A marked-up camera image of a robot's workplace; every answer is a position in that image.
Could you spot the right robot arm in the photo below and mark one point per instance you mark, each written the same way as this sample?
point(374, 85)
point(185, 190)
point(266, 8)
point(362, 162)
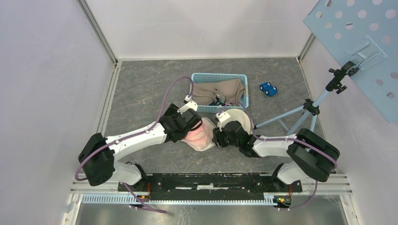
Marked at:
point(311, 156)

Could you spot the beige bra in basket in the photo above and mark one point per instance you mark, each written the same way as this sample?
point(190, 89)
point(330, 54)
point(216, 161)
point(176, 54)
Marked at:
point(218, 93)

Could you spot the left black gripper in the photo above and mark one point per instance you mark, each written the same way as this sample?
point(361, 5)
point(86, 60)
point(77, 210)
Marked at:
point(177, 114)

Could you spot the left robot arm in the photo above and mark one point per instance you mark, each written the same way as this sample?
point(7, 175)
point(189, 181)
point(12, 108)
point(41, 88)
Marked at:
point(99, 159)

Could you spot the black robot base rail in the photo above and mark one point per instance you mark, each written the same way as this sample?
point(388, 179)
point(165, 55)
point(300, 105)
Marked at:
point(211, 186)

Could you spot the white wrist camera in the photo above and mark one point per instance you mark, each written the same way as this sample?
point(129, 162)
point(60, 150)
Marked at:
point(189, 103)
point(222, 119)

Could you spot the light blue plastic basket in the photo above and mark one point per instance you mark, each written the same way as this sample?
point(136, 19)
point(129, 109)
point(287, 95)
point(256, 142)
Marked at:
point(214, 77)

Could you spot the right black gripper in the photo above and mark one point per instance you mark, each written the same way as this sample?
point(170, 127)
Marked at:
point(218, 137)

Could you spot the blue toy car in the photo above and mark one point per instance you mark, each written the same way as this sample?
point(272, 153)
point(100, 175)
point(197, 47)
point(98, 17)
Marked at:
point(268, 89)

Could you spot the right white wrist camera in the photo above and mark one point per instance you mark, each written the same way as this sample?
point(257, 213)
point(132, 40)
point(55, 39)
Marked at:
point(222, 119)

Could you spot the blue tripod stand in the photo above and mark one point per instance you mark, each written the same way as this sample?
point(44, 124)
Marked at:
point(310, 107)

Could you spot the white mesh laundry bag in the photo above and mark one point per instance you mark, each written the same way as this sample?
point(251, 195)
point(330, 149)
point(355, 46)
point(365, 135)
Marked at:
point(201, 139)

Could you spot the white cable tray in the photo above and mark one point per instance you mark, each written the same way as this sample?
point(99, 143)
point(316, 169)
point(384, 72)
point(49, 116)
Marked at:
point(267, 200)

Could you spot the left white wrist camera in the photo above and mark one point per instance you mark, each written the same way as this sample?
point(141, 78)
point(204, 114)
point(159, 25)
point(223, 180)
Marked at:
point(189, 103)

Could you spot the blue perforated panel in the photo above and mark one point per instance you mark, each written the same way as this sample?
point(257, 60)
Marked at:
point(364, 32)

